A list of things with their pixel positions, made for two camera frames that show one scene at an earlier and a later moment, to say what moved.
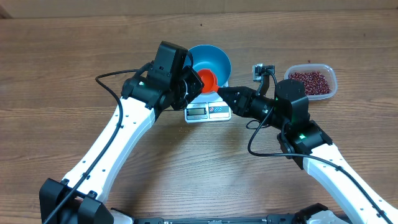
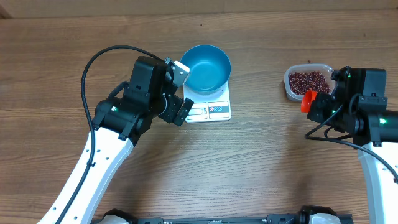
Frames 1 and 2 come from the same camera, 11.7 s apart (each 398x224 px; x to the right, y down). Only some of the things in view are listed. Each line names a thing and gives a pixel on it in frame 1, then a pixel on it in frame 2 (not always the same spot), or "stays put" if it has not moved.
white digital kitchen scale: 208,107 stays put
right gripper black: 243,103 to 319,106
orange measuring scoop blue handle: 209,79 to 307,99
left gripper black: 197,84 to 171,116
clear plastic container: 320,81 stays put
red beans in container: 314,81 stays put
